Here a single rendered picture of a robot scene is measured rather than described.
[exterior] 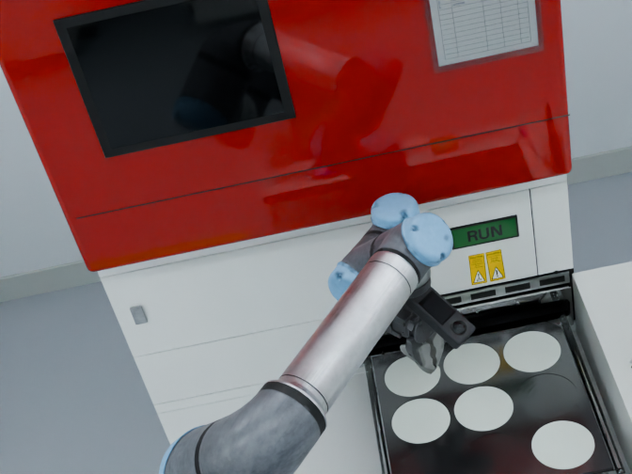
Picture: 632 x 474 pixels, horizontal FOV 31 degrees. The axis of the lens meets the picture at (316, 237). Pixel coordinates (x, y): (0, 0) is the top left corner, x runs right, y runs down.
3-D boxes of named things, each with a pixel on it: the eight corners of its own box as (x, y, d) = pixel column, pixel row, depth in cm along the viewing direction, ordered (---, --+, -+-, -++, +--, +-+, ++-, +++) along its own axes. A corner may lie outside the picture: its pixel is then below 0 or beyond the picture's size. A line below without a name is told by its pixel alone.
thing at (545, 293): (340, 365, 213) (331, 329, 207) (572, 319, 211) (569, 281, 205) (341, 371, 212) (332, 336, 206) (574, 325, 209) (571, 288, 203)
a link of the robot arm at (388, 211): (355, 215, 173) (386, 182, 177) (368, 269, 179) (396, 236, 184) (400, 227, 168) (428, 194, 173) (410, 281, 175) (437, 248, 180)
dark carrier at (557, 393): (371, 358, 206) (371, 356, 206) (559, 322, 204) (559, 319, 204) (398, 511, 179) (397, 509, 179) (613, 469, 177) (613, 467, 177)
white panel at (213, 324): (157, 404, 219) (91, 247, 194) (575, 321, 214) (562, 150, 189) (156, 416, 216) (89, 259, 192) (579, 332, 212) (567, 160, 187)
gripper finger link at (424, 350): (411, 360, 198) (403, 323, 192) (436, 374, 194) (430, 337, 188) (399, 371, 196) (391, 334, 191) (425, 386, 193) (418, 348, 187)
